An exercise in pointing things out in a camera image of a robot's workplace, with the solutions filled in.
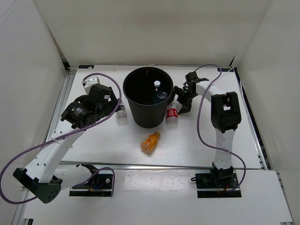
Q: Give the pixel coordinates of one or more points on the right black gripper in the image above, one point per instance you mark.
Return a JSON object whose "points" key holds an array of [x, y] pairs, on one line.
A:
{"points": [[186, 106]]}

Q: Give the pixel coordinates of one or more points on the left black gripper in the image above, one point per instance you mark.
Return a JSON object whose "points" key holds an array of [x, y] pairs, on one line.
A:
{"points": [[110, 104]]}

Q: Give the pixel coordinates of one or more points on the blue label bottle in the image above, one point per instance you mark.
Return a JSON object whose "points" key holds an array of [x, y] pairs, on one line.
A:
{"points": [[158, 95]]}

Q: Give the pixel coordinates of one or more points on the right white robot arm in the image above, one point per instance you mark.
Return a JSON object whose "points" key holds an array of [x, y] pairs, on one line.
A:
{"points": [[225, 117]]}

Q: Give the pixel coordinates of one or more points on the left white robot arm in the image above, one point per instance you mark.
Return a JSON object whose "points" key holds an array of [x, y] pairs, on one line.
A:
{"points": [[40, 176]]}

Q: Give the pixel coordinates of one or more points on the black plastic waste bin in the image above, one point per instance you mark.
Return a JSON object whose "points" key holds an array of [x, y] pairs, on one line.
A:
{"points": [[138, 88]]}

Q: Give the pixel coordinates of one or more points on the red label water bottle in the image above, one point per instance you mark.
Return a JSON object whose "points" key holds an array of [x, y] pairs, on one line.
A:
{"points": [[172, 116]]}

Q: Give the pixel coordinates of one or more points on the black cap clear bottle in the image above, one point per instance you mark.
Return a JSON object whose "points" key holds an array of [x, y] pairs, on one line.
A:
{"points": [[121, 115]]}

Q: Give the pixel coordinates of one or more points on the left blue corner label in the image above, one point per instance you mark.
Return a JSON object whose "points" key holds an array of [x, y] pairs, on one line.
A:
{"points": [[86, 66]]}

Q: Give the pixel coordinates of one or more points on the blue corner label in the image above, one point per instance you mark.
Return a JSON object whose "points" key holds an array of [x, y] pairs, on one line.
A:
{"points": [[86, 66], [225, 69]]}

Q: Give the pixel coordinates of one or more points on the right blue corner label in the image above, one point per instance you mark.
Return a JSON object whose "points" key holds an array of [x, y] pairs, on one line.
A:
{"points": [[225, 69]]}

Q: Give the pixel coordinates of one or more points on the orange juice bottle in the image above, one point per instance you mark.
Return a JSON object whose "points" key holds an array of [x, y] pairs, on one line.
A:
{"points": [[150, 143]]}

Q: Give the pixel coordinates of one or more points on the metal rail across table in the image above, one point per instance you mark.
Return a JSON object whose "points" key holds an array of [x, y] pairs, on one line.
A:
{"points": [[126, 165]]}

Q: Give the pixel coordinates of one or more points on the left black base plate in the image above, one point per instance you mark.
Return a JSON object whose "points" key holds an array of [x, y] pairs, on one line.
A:
{"points": [[101, 185]]}

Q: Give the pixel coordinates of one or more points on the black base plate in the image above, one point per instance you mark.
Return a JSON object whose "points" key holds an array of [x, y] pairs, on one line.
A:
{"points": [[207, 188], [101, 185]]}

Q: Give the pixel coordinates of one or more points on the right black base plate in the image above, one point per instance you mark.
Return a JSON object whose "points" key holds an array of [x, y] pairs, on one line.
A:
{"points": [[207, 188]]}

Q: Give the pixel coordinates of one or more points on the right aluminium frame rail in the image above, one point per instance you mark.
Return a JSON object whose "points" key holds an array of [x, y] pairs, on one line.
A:
{"points": [[263, 156]]}

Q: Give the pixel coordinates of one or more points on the aluminium frame rail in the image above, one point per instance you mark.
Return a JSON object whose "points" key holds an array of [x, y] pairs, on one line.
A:
{"points": [[263, 156], [61, 102]]}

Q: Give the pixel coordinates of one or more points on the left aluminium frame rail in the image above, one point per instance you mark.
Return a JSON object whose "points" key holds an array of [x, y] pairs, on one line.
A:
{"points": [[61, 102]]}

